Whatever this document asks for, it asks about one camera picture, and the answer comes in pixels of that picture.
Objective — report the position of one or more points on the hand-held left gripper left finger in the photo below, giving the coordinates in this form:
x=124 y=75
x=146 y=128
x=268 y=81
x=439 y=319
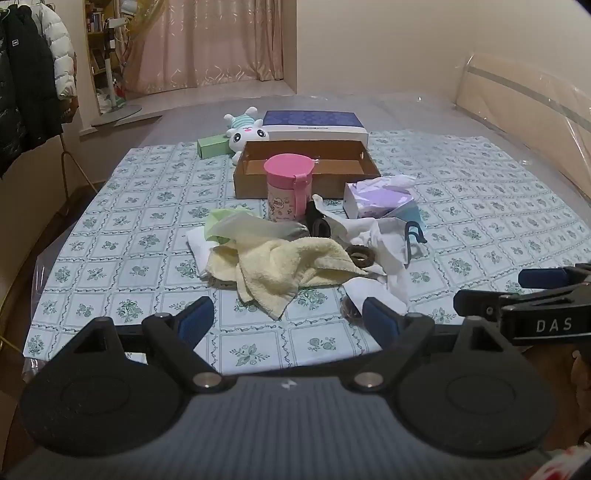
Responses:
x=198 y=318

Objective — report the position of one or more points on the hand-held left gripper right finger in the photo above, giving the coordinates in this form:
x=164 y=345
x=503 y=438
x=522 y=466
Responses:
x=381 y=321

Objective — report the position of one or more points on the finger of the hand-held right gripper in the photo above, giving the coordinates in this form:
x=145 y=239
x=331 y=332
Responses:
x=478 y=304
x=542 y=278

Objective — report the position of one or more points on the white towel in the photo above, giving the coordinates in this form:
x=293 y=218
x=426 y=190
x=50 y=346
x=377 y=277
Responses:
x=198 y=247

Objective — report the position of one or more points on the yellow towel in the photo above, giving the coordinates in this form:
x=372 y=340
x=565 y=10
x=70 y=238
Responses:
x=277 y=267

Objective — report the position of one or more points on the light green cloth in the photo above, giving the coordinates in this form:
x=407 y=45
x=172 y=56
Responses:
x=217 y=221

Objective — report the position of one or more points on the white cloth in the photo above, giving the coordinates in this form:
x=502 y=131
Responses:
x=337 y=221

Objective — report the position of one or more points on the blue face mask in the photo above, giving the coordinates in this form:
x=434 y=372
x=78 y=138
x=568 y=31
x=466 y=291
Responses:
x=413 y=217

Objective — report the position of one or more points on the black round puff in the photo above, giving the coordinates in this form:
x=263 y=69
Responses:
x=318 y=226

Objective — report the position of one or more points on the brown cardboard box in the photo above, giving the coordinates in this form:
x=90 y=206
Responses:
x=249 y=182

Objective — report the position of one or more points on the person's right hand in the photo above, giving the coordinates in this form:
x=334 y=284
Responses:
x=581 y=374

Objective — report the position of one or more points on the grey cloth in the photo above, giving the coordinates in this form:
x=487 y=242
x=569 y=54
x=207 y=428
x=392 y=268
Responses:
x=268 y=228

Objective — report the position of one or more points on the purple tissue pack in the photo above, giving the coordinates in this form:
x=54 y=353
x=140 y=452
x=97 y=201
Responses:
x=378 y=201

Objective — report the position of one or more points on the white red printed clothing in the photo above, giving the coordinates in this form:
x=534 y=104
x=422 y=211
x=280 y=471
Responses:
x=570 y=466

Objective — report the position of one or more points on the pink lidded cup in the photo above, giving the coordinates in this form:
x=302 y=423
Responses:
x=288 y=184

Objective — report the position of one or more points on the plastic wrapped beige headboard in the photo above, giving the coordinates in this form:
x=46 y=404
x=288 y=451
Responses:
x=531 y=115

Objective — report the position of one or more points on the small green box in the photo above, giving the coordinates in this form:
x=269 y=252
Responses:
x=212 y=146

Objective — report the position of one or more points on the white rabbit plush toy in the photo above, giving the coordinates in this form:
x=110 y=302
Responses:
x=247 y=136

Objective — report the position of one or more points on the gold clothes rack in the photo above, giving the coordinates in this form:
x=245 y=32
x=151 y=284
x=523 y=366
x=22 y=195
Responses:
x=63 y=161

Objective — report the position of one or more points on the blue and white flat box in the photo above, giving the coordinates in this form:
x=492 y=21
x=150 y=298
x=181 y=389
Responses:
x=314 y=121

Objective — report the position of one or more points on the plastic covered mattress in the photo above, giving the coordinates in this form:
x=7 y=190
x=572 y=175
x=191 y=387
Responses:
x=323 y=104

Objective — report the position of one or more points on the brown jacket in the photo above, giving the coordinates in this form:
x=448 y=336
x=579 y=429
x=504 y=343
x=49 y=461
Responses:
x=68 y=110

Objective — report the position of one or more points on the standing fan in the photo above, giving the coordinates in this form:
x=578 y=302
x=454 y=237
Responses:
x=111 y=83

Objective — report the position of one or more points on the glossy black puffer jacket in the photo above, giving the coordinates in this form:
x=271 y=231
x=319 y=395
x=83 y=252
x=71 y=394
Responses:
x=11 y=120

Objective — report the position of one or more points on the pink curtain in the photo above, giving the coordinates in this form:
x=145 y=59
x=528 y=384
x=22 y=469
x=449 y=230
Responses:
x=207 y=41

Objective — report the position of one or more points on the white puffer jacket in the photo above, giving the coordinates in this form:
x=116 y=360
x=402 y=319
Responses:
x=62 y=50

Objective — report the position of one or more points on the wooden bookshelf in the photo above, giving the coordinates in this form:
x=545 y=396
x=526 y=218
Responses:
x=94 y=27

